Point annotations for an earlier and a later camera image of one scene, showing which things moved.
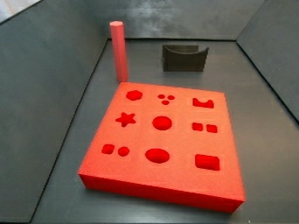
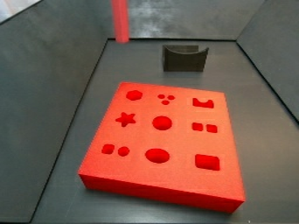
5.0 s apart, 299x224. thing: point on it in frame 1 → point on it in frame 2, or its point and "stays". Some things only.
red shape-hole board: x=163 y=145 stays
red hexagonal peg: x=121 y=53 → x=121 y=21
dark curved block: x=183 y=59 stays
